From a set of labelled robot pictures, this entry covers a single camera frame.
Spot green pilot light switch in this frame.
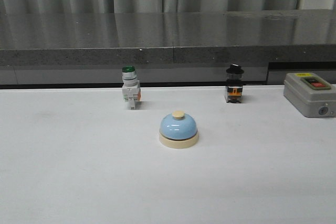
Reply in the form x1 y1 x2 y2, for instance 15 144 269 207
122 66 141 110

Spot blue and cream desk bell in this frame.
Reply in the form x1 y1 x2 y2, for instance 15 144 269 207
159 110 199 149

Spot grey stone countertop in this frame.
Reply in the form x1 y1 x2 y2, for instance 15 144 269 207
1 9 335 88

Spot grey on-off switch box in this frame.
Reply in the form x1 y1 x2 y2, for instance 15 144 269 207
283 72 335 118

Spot black rotary selector switch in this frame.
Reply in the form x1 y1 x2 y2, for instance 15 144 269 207
225 64 244 103

